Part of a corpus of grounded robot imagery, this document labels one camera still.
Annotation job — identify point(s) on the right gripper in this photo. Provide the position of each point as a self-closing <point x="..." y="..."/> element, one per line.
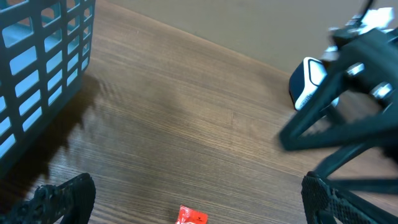
<point x="367" y="63"/>

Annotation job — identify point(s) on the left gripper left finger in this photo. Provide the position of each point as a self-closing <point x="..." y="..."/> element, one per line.
<point x="70" y="202"/>

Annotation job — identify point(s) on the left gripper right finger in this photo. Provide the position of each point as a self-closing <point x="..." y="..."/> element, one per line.
<point x="331" y="200"/>

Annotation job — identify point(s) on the red white package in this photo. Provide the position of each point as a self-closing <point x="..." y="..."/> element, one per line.
<point x="188" y="215"/>

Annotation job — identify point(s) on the white barcode scanner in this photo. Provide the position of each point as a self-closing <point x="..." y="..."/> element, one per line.
<point x="305" y="80"/>

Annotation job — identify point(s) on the grey plastic mesh basket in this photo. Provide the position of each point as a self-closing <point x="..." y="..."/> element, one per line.
<point x="45" y="49"/>

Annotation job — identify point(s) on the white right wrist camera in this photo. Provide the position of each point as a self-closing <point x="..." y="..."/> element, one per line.
<point x="377" y="19"/>

